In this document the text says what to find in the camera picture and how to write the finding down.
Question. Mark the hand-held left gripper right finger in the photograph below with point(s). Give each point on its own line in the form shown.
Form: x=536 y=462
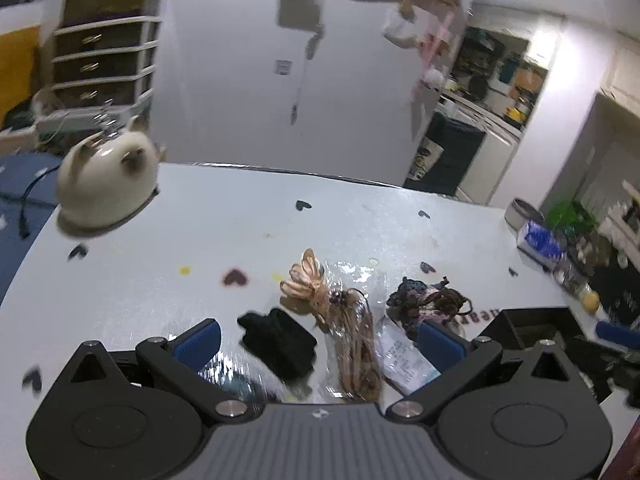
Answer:
x=441 y=346

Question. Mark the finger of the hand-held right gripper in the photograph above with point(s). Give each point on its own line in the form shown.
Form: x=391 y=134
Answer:
x=617 y=333

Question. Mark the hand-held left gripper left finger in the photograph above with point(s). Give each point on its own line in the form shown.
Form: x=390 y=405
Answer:
x=199 y=344

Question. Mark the clear packet with white label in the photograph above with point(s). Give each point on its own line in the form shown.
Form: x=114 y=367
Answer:
x=402 y=357

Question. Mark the yellow ball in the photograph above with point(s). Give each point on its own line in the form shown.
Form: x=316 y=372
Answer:
x=590 y=301

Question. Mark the dark crochet piece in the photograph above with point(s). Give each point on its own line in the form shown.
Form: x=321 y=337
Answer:
x=425 y=300

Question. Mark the black cloth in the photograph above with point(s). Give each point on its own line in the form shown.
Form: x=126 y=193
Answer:
x=280 y=342

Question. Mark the black box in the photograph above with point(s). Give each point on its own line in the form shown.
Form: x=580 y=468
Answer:
x=530 y=327

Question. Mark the blue and white packet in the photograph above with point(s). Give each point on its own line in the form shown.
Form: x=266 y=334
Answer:
x=542 y=245

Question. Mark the green plant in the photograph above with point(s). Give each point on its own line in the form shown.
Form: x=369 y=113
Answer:
x=570 y=217

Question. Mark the round metal tin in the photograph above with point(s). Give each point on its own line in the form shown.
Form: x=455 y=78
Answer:
x=522 y=212

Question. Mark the cream cat plush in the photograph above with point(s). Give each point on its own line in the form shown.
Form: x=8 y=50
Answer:
x=107 y=180

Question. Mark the black bin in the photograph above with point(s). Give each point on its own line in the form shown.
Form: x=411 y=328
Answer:
x=450 y=155

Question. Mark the blue patterned blanket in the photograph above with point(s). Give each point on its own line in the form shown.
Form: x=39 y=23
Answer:
x=22 y=260

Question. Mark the yellow pot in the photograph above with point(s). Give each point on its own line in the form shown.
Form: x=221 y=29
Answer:
x=515 y=114

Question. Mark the teal bag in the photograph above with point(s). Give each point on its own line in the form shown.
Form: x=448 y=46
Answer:
x=510 y=70

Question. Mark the pink hanging ribbon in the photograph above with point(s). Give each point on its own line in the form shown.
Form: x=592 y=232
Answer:
x=432 y=55

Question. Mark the white drawer unit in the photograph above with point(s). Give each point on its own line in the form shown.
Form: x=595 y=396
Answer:
x=100 y=55

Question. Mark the white hanging bag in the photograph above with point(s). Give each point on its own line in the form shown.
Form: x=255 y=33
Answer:
x=402 y=30

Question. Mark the hanging wall pendant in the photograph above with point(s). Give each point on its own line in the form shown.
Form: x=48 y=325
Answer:
x=302 y=85

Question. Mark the wall socket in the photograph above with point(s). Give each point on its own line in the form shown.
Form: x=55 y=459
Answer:
x=283 y=67

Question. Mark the grey wall box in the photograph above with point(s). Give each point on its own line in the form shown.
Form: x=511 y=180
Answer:
x=299 y=7

